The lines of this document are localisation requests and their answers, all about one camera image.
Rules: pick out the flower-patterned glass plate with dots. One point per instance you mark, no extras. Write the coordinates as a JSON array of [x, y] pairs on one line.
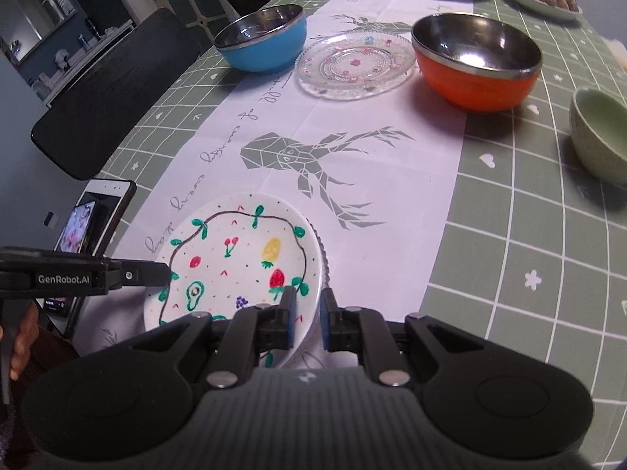
[[352, 66]]

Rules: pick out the person's left hand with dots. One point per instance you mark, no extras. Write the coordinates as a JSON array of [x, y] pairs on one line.
[[25, 338]]

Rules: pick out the blue steel-lined bowl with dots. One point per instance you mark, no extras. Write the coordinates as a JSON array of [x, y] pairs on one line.
[[264, 56]]

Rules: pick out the black smartphone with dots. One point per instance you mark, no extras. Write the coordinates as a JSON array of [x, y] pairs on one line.
[[78, 227]]

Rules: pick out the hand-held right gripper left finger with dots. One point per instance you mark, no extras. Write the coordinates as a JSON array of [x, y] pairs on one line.
[[291, 320]]

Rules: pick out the white deer-print table runner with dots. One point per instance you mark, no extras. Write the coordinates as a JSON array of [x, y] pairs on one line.
[[367, 181]]

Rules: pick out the orange steel-lined bowl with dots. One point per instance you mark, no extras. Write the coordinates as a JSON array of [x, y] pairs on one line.
[[470, 88]]

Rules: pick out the pale green ceramic bowl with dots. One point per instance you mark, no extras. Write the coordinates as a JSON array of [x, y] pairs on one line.
[[592, 142]]

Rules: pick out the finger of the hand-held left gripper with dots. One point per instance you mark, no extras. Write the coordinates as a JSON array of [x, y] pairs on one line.
[[147, 274]]

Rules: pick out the white tablet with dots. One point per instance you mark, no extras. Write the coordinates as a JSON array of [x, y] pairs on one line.
[[115, 196]]

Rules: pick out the green checked tablecloth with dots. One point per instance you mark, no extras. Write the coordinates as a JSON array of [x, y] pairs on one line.
[[539, 254]]

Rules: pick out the white fruit-painted plate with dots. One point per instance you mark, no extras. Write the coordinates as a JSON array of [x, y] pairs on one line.
[[235, 264]]

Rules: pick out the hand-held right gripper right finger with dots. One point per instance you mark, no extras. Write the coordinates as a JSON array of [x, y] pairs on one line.
[[326, 320]]

